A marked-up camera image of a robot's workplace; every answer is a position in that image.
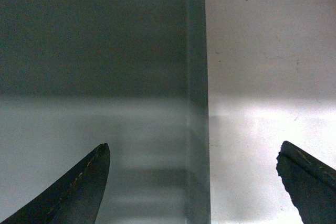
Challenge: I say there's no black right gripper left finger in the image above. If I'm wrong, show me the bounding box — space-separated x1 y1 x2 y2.
2 143 110 223

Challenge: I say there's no grey rectangular serving tray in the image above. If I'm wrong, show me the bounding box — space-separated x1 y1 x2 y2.
1 0 211 223

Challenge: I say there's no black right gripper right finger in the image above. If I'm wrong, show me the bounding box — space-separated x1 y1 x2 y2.
276 141 335 223

